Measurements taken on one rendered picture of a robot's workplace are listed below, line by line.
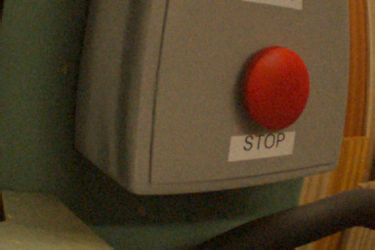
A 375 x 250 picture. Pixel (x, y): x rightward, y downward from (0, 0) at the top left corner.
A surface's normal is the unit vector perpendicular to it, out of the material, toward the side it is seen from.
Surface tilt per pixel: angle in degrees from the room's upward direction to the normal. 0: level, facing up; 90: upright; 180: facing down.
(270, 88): 89
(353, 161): 87
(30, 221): 0
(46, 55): 90
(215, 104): 90
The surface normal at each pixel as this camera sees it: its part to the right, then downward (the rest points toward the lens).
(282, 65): 0.47, 0.08
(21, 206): 0.10, -0.97
